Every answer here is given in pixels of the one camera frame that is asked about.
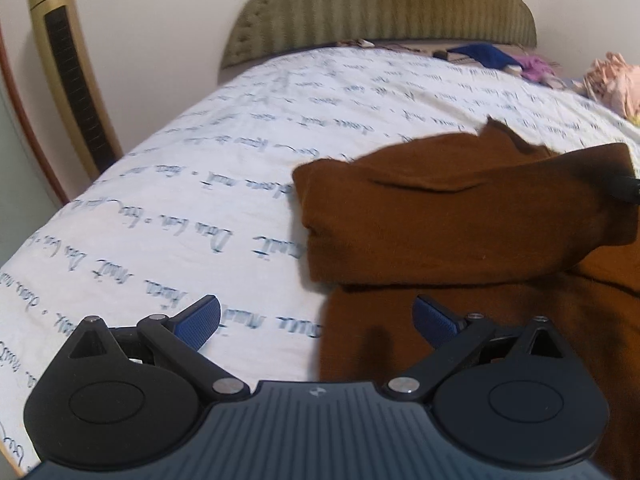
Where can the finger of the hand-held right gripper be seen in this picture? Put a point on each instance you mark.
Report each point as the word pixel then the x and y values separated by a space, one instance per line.
pixel 628 188

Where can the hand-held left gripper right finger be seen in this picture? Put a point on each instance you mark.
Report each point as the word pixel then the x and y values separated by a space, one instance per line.
pixel 435 322

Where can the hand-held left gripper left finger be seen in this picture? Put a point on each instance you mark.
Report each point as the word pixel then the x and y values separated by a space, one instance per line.
pixel 197 322

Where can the brown knitted garment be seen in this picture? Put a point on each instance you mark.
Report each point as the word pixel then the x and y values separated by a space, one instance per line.
pixel 450 220

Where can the pink crumpled cloth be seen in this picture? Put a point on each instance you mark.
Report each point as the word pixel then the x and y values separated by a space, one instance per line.
pixel 617 85

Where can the purple cloth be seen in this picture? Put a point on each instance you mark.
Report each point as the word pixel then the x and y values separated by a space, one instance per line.
pixel 536 67

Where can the white script-printed bed sheet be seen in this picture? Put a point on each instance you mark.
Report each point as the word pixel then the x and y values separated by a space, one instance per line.
pixel 200 160

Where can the dark blue cloth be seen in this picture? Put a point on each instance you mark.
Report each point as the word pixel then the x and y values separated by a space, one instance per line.
pixel 482 56

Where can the gold tower fan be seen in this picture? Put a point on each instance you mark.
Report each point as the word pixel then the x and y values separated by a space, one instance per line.
pixel 70 70

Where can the olive green padded headboard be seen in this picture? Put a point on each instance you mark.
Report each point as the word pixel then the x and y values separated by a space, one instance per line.
pixel 380 5

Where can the reddish wooden frame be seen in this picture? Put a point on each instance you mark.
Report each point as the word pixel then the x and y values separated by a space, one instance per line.
pixel 29 125

